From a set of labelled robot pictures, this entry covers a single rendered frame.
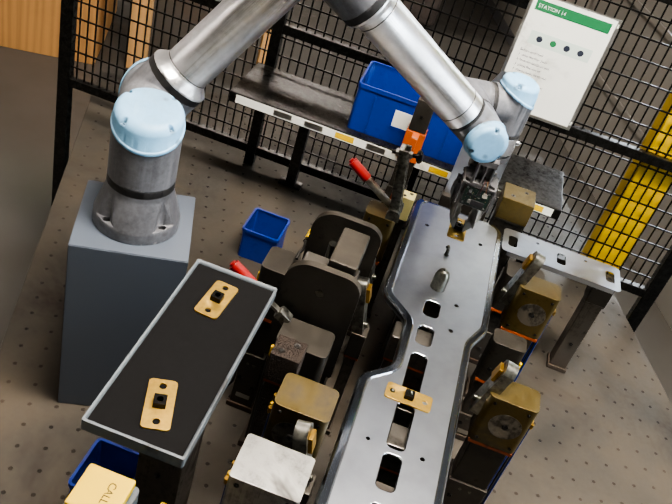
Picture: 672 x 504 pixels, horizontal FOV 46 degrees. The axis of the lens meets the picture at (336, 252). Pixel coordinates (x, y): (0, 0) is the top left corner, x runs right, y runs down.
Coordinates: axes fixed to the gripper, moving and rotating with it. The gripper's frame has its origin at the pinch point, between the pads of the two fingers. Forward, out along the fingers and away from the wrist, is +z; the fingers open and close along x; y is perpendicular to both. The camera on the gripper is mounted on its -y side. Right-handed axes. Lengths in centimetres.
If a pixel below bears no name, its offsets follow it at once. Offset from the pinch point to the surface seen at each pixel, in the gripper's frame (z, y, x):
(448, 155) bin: 4.1, -35.3, -6.5
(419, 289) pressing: 8.8, 15.9, -3.6
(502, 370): -0.6, 41.7, 13.1
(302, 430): -2, 72, -15
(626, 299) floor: 110, -167, 98
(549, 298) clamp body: 4.4, 8.8, 22.5
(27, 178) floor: 110, -96, -160
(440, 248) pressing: 9.0, -1.4, -1.6
